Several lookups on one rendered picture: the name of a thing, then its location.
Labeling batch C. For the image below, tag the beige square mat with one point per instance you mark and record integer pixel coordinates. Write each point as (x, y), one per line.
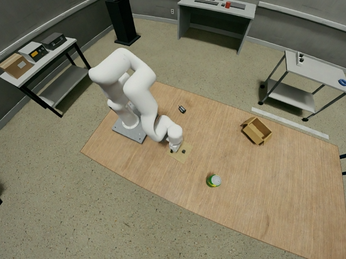
(181, 157)

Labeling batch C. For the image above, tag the green drink can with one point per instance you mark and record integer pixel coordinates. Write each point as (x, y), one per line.
(213, 181)

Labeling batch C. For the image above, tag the brown cardboard box with flaps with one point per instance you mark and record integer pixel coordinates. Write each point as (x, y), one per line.
(257, 130)

